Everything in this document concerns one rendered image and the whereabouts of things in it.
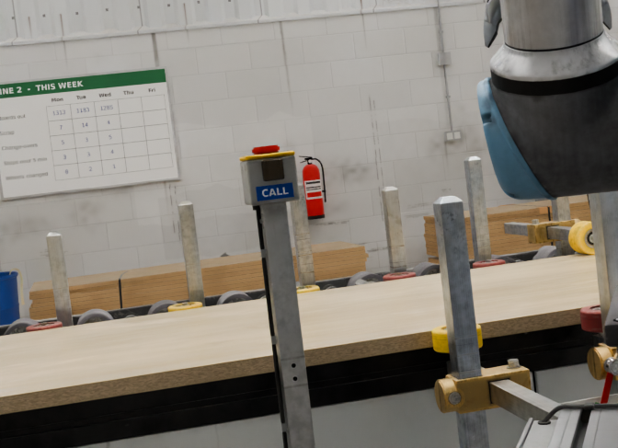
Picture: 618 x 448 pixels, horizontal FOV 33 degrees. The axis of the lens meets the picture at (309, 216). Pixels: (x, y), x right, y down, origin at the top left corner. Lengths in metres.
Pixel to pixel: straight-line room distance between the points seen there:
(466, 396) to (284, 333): 0.29
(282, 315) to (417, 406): 0.39
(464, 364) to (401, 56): 7.55
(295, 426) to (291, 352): 0.11
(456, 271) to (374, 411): 0.34
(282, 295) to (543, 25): 0.69
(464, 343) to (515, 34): 0.72
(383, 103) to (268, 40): 1.12
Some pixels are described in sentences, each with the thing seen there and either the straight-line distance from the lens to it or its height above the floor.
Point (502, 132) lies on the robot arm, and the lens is 0.92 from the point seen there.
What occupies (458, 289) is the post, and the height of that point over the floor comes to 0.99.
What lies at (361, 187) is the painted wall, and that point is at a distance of 8.86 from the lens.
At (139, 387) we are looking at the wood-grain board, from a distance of 1.67.
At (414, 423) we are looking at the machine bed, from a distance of 1.77.
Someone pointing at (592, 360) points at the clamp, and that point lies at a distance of 1.65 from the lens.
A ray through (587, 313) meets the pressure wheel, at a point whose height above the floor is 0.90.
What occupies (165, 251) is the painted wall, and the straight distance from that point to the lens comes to 8.63.
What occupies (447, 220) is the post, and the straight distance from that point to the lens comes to 1.52.
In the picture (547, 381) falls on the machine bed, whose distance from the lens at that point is 1.84.
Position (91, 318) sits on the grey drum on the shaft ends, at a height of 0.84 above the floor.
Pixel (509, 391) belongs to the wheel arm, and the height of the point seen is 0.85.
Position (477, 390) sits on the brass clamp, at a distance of 1.55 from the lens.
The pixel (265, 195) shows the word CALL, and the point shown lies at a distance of 1.43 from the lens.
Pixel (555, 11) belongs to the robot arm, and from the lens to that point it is 0.90.
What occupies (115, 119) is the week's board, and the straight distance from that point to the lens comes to 8.59.
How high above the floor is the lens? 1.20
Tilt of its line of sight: 3 degrees down
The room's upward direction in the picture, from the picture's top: 7 degrees counter-clockwise
